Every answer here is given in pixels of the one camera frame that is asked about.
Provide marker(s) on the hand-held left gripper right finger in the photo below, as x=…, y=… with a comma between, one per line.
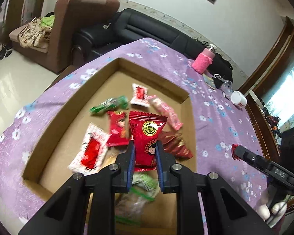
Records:
x=160, y=166

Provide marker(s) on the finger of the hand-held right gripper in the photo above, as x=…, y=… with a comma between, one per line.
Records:
x=250, y=155

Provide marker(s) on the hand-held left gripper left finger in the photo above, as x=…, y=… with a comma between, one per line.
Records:
x=131, y=166

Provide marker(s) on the small red candy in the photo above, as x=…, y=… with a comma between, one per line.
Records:
x=234, y=149

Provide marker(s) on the green snack packet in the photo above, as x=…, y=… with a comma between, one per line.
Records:
x=144, y=183

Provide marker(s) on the dark red foil packet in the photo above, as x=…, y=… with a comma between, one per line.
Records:
x=176, y=146

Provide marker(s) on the red packet with green label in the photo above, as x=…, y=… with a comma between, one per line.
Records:
x=147, y=132

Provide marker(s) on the clear green wrapper packet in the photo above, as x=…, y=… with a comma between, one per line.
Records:
x=129, y=205

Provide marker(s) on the red snack packet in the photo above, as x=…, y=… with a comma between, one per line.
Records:
x=116, y=129

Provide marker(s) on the large white red packet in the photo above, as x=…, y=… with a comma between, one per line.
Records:
x=90, y=149

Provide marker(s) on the pink snack packet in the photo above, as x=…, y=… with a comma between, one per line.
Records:
x=167, y=112

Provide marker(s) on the cardboard box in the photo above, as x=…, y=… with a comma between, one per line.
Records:
x=63, y=117

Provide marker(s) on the person's right hand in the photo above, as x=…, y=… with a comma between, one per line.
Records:
x=263, y=210

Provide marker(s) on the black box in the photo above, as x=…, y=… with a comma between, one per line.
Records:
x=291, y=139

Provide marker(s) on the white plastic jar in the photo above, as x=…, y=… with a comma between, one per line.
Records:
x=238, y=99

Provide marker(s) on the green twisted candy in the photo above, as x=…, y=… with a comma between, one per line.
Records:
x=107, y=105

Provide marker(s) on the clear plastic bottle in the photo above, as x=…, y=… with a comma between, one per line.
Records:
x=227, y=87

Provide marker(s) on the small white red packet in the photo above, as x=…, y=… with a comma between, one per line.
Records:
x=139, y=94

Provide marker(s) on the black pouch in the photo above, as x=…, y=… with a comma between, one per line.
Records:
x=218, y=82

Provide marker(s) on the small booklet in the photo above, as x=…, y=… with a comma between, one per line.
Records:
x=207, y=80

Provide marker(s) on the pink knit-sleeved thermos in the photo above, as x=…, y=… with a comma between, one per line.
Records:
x=202, y=62

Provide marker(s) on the purple floral tablecloth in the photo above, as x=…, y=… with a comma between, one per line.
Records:
x=166, y=61

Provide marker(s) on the black leather sofa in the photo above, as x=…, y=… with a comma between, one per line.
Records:
x=142, y=29

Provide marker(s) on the brown armchair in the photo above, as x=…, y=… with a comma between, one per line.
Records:
x=71, y=29

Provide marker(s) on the patterned clothing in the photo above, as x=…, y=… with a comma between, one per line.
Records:
x=34, y=34

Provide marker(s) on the green cloth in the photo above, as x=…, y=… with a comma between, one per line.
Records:
x=47, y=20

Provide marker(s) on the dark shoe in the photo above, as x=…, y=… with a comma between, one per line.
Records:
x=8, y=51
x=1, y=53

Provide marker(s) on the brown wooden door frame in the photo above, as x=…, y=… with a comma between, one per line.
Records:
x=259, y=78

